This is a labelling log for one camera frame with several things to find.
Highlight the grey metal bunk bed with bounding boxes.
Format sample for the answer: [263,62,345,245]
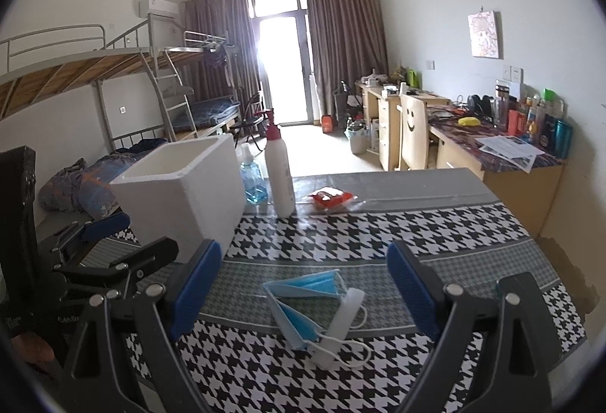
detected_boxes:
[0,13,197,229]
[163,31,266,144]

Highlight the white bucket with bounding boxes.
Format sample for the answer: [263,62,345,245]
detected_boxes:
[345,129,371,155]

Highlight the blue plaid bedding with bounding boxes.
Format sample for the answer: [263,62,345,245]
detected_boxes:
[171,97,240,132]

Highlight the white foam box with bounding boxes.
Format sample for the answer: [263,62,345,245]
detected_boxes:
[110,133,247,264]

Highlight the hanging dark clothes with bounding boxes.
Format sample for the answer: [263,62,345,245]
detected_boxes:
[203,44,237,84]

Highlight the blue orange star quilt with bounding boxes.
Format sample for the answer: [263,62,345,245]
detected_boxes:
[38,148,157,222]

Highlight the grey towel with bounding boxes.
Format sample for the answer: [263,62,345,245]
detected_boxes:
[158,84,195,99]

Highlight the glass balcony door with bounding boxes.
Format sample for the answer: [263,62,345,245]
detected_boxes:
[247,0,319,127]

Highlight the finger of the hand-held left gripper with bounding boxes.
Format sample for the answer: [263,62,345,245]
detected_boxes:
[47,211,131,262]
[54,238,180,295]

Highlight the cluster of toiletry bottles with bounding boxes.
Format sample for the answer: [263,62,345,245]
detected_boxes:
[495,80,573,159]

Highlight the pink cartoon wall poster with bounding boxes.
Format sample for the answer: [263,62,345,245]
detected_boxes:
[467,10,503,59]

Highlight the black folding chair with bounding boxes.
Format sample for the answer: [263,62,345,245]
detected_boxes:
[231,92,266,149]

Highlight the white face mask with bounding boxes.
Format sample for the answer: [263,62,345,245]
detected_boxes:
[308,287,372,369]

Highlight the wooden chair smiley face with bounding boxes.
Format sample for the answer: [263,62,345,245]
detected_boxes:
[397,93,439,172]

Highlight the clear bottle blue liquid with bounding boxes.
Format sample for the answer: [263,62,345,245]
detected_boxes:
[239,143,270,204]

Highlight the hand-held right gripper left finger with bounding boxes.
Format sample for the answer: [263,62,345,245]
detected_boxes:
[58,239,223,413]

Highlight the wooden desk with drawers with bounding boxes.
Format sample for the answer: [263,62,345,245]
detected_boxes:
[355,79,450,172]

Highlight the white spray bottle red top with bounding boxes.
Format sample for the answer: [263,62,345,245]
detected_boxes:
[264,108,297,219]

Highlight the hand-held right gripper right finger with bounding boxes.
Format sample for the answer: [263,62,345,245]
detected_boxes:
[386,239,564,413]

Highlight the person's left hand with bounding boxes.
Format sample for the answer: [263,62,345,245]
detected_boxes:
[9,332,55,364]

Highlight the wooden desk patterned top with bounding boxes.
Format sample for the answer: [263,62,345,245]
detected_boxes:
[428,110,566,238]

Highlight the blue face mask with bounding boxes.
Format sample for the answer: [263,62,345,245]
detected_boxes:
[262,269,346,350]

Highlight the red snack packet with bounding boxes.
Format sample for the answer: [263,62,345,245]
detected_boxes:
[308,188,355,208]

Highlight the printed papers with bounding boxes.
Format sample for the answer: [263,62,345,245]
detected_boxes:
[475,135,545,170]

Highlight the houndstooth tablecloth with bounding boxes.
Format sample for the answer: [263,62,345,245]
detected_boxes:
[80,167,588,413]

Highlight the white air conditioner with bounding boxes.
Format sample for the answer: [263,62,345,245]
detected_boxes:
[137,0,180,20]

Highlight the brown curtain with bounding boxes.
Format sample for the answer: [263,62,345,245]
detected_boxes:
[303,0,390,130]
[184,0,251,101]

